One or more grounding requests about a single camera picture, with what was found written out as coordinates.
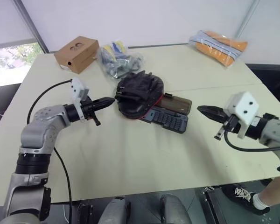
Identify plastic bag orange grey cloths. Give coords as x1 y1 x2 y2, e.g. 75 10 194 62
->
188 29 249 69

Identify grey window frame post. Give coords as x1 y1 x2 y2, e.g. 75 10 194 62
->
13 0 50 55

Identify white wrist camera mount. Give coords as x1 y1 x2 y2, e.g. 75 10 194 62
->
224 91 260 140
70 77 90 122

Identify brown cardboard box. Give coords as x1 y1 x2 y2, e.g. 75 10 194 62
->
54 35 100 75

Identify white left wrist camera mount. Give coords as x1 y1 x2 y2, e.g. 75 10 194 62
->
70 77 90 122

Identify black padded boxing mitt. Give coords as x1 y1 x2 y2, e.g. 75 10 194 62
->
114 70 165 120

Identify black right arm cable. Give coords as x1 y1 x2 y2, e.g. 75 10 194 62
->
224 130 280 153

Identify black table frame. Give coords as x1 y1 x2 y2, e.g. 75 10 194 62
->
201 186 228 224

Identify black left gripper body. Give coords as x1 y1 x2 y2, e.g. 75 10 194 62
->
80 99 101 127

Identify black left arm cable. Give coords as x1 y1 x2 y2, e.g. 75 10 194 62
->
27 79 74 224

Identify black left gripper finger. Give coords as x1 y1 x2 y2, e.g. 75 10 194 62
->
97 101 115 110
97 98 115 105

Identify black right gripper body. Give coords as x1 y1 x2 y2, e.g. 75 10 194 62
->
214 109 242 141

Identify dark tool case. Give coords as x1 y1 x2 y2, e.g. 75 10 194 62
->
139 92 193 134

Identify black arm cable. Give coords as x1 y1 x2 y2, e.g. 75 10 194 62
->
27 79 74 224
224 130 280 153

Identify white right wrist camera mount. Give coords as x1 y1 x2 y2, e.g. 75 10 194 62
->
224 91 260 140

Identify white corner post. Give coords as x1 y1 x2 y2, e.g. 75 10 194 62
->
235 0 256 40

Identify plastic bag blue yellow items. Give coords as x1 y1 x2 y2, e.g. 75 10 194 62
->
97 41 146 81

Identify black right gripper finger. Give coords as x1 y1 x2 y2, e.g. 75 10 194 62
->
197 105 225 116
197 107 225 124

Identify black sneaker white laces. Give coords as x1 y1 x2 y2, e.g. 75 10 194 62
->
221 183 271 216

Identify grey rounded shape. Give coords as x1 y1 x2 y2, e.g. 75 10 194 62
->
102 196 132 224
159 193 192 224

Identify person's bare leg white sock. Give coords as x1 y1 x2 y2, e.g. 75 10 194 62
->
252 175 280 211

